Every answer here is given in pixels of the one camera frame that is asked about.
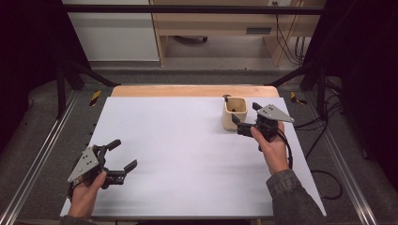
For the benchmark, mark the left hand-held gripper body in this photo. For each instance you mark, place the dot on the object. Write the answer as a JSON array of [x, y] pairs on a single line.
[[86, 164]]

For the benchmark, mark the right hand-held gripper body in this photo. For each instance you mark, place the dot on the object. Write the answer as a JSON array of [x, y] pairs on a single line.
[[269, 120]]

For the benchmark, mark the beige square cup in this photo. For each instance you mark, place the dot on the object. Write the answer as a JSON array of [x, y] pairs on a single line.
[[230, 120]]

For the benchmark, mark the person's left hand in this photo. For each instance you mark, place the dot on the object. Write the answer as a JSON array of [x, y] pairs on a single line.
[[83, 197]]

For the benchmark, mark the person's right hand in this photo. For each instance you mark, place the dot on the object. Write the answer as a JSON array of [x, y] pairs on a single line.
[[273, 154]]

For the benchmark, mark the yellow black floor tape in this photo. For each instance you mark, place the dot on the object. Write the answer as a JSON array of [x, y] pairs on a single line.
[[294, 97], [95, 97]]

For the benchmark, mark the white board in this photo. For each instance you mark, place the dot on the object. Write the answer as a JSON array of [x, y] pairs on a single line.
[[181, 175]]

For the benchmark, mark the black metal stand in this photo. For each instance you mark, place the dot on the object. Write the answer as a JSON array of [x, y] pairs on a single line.
[[61, 90], [320, 90]]

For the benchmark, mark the wooden table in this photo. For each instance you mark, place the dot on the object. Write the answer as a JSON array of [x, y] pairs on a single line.
[[175, 91]]

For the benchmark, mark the wooden desk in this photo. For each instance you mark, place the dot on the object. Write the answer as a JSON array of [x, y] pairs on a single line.
[[216, 23]]

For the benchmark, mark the dark curtain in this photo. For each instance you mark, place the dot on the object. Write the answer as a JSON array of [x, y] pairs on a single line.
[[28, 47], [369, 78]]

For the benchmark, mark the white cabinet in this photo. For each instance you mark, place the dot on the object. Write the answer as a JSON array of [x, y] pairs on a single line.
[[115, 34]]

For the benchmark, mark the aluminium rail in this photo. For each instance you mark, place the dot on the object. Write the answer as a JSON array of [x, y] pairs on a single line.
[[37, 159], [344, 175]]

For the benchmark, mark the black horizontal frame bar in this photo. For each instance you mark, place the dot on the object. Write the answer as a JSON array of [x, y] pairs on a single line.
[[187, 9]]

